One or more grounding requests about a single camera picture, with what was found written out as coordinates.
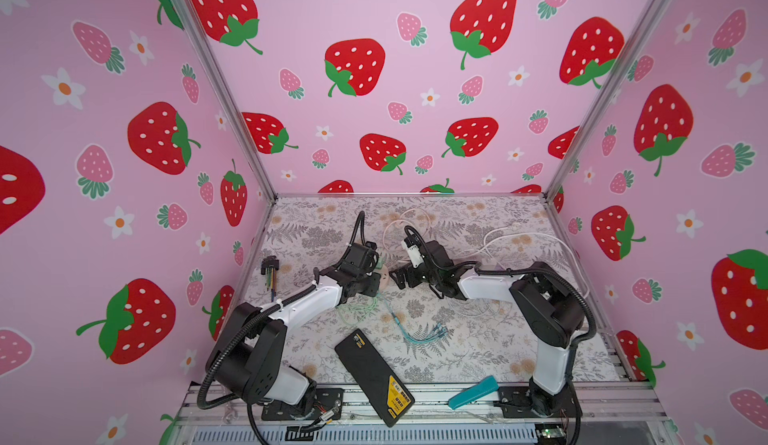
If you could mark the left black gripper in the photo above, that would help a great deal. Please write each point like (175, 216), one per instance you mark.
(373, 288)

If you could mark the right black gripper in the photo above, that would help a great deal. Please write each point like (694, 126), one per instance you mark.
(408, 269)

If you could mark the round pink power socket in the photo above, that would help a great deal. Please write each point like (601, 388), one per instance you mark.
(384, 279)

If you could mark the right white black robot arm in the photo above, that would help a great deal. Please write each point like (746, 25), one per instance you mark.
(556, 313)

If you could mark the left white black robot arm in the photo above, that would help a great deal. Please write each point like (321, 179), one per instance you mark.
(246, 362)

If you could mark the hex key set holder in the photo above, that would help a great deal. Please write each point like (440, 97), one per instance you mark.
(270, 265)

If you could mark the black rectangular case yellow label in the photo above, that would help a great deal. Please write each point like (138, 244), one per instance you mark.
(386, 392)

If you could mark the teal plastic handle tool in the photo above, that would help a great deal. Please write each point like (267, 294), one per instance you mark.
(486, 386)

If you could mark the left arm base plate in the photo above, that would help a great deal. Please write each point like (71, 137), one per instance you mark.
(322, 403)

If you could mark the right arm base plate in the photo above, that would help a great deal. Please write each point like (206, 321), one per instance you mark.
(518, 402)

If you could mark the aluminium front rail frame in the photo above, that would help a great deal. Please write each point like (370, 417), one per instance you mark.
(612, 413)

